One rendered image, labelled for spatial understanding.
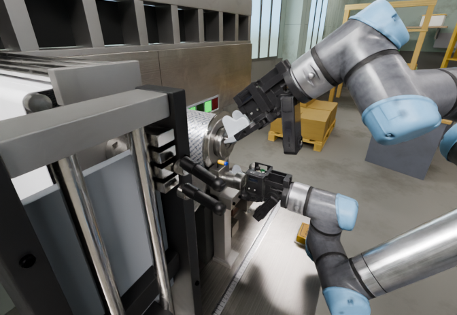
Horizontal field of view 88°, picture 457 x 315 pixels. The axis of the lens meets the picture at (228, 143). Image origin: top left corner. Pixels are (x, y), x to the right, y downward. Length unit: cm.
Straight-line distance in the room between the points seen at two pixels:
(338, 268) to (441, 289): 168
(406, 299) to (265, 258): 141
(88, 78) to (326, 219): 53
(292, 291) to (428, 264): 31
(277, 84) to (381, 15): 18
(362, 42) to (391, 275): 40
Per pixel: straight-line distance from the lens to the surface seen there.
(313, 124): 342
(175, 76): 92
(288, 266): 76
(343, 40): 40
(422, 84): 38
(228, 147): 58
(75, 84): 29
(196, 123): 55
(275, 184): 61
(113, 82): 31
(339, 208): 59
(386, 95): 36
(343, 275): 58
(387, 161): 345
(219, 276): 72
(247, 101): 46
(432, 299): 215
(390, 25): 40
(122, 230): 27
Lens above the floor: 149
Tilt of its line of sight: 25 degrees down
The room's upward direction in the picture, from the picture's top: straight up
